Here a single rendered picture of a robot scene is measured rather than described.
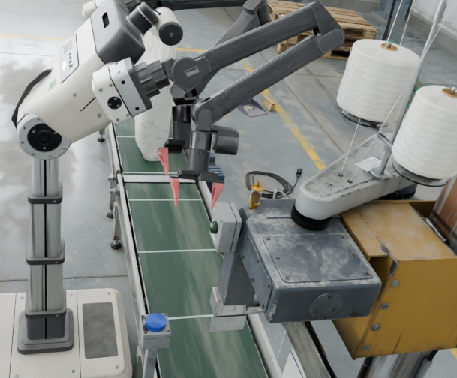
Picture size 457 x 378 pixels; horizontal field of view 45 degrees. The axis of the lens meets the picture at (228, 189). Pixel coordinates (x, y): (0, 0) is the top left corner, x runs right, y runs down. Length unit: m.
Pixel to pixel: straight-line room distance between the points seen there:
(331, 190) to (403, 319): 0.37
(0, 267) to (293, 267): 2.18
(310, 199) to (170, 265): 1.41
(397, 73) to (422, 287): 0.49
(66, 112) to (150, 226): 1.24
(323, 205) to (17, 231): 2.36
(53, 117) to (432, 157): 1.04
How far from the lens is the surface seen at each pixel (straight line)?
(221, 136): 1.47
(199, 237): 2.73
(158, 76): 1.42
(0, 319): 2.47
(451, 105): 1.14
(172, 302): 2.37
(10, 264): 3.11
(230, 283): 1.35
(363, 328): 1.38
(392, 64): 1.31
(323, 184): 1.27
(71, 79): 1.59
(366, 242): 1.27
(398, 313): 1.38
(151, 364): 1.75
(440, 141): 1.15
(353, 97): 1.35
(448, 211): 1.42
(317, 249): 1.19
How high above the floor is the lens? 2.03
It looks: 32 degrees down
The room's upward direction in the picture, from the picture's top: 11 degrees clockwise
